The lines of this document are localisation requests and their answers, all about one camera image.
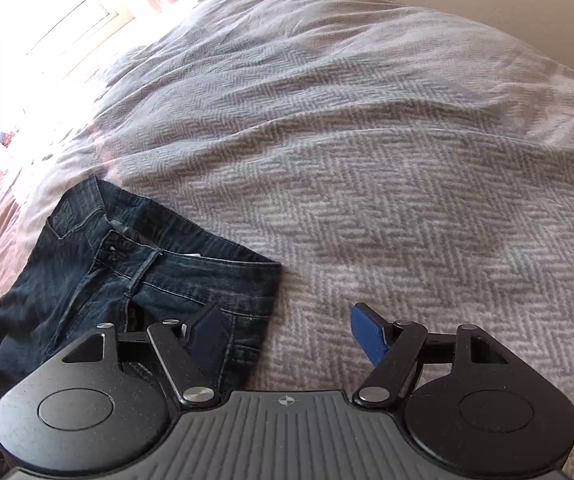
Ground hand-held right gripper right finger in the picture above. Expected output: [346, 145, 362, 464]
[351, 302, 514, 406]

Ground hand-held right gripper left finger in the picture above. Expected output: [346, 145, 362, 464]
[60, 301, 230, 408]

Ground dark blue denim pants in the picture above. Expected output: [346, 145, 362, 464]
[0, 175, 284, 466]

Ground grey herringbone blanket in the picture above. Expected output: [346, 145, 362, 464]
[17, 0, 574, 473]

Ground bright window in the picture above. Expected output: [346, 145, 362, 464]
[0, 0, 135, 91]

